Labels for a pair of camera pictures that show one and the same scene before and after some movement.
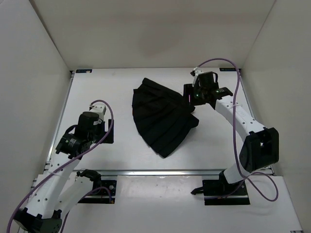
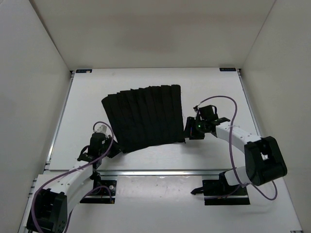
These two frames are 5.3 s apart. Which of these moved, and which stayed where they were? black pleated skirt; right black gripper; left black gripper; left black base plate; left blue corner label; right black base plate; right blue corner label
Moved: black pleated skirt; right black gripper; left black gripper
Stayed: left black base plate; right blue corner label; left blue corner label; right black base plate
